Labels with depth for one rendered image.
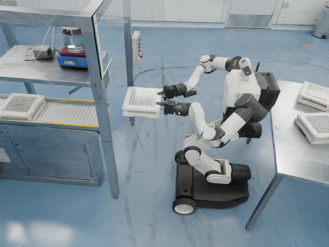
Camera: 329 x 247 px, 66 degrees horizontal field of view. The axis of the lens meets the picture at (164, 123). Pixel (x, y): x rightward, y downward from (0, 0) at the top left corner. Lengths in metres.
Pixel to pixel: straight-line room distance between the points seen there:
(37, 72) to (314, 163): 1.78
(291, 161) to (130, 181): 1.42
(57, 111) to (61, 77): 0.53
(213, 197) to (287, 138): 0.78
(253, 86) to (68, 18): 1.06
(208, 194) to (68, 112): 1.32
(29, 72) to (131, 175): 1.36
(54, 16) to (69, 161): 1.27
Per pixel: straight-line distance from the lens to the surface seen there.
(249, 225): 2.31
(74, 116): 1.97
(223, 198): 2.27
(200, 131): 1.52
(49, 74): 1.62
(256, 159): 2.88
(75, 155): 2.17
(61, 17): 1.36
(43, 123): 1.93
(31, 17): 1.42
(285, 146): 1.88
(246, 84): 1.61
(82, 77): 1.54
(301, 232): 2.58
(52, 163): 2.36
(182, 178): 2.29
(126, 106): 1.66
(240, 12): 5.72
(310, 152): 1.93
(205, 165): 2.13
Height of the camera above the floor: 2.06
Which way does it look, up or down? 43 degrees down
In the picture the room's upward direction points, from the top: 4 degrees clockwise
